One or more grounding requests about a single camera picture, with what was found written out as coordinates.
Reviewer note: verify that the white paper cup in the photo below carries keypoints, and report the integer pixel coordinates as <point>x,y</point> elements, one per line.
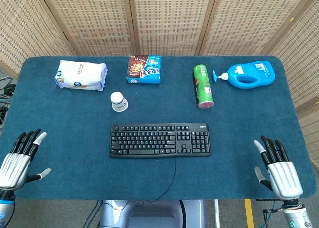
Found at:
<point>118,101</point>

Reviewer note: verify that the green chips can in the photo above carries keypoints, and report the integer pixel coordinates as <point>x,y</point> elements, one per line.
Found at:
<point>204,87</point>

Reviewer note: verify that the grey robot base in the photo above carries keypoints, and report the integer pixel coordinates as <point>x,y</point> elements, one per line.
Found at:
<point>152,214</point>

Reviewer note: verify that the blue pump detergent bottle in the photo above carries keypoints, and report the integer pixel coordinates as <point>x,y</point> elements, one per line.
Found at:
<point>249,75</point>

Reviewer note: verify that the brown blue snack box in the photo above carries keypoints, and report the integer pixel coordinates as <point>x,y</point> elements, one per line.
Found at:
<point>144,69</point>

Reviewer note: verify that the woven folding screen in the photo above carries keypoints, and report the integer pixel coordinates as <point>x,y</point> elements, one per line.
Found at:
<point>159,21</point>

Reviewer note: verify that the blue table mat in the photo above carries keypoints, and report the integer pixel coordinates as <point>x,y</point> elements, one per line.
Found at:
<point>159,108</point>

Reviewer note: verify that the black computer keyboard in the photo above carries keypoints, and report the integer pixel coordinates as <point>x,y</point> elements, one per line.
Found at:
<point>159,140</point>

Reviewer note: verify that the white tissue pack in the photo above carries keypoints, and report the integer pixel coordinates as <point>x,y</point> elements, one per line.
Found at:
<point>80,75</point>

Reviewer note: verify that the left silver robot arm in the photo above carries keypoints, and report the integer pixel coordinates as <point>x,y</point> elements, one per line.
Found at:
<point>5,208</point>

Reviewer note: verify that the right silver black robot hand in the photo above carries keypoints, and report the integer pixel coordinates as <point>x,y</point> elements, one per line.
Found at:
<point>284,174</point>

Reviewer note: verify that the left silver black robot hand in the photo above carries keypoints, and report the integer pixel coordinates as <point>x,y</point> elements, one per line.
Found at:
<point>14,164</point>

